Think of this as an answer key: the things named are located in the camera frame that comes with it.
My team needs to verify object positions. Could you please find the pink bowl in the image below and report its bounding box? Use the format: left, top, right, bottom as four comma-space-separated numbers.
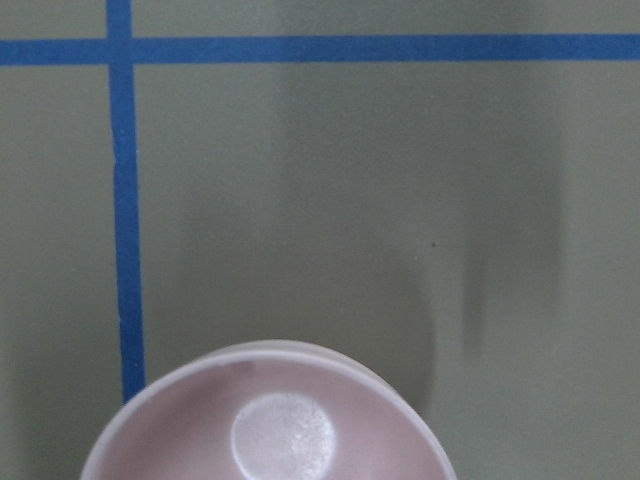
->
81, 340, 455, 479

